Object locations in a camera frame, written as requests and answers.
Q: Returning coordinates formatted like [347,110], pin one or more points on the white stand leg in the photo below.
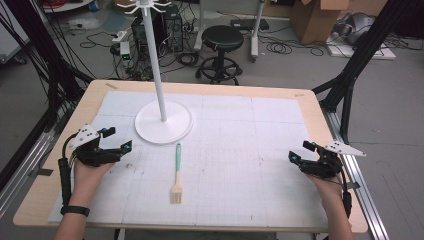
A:
[200,26]
[256,33]

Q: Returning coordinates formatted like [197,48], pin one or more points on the person's right hand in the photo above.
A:
[328,191]

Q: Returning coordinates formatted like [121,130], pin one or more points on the black computer tower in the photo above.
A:
[173,31]

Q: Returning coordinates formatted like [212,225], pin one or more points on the white hook stand rack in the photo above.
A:
[163,123]

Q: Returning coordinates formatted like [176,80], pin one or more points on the white flat board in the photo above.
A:
[383,53]

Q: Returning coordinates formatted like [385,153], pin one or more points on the person's left hand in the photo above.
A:
[85,181]

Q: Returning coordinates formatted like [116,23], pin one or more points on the round white table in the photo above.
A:
[66,6]

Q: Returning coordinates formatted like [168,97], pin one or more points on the black frame strut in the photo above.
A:
[36,50]
[360,56]

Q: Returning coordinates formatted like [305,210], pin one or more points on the grey rounded appliance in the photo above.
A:
[358,28]

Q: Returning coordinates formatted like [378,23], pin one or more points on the white grid mat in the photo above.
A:
[233,166]

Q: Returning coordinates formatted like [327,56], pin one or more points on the aluminium rail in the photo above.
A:
[23,173]
[363,193]

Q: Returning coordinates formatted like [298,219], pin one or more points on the white cabinet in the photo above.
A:
[11,40]

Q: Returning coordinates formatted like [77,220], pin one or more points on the black round stool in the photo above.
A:
[222,38]

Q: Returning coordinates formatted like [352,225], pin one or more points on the white device with green light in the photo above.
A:
[125,53]

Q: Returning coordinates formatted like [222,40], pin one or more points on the brown cardboard box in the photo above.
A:
[316,21]

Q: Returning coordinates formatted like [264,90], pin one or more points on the black tape piece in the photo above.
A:
[44,172]

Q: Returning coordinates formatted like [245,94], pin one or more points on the flat black device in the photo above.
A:
[249,24]

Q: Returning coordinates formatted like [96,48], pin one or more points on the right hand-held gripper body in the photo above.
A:
[325,165]

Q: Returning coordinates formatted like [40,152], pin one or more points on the beige tape strip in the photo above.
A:
[299,95]
[111,86]

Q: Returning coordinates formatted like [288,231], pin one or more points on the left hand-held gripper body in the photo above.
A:
[90,154]

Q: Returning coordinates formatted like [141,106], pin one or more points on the white power strip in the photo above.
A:
[119,36]

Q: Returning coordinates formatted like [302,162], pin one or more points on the black wristband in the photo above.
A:
[75,210]

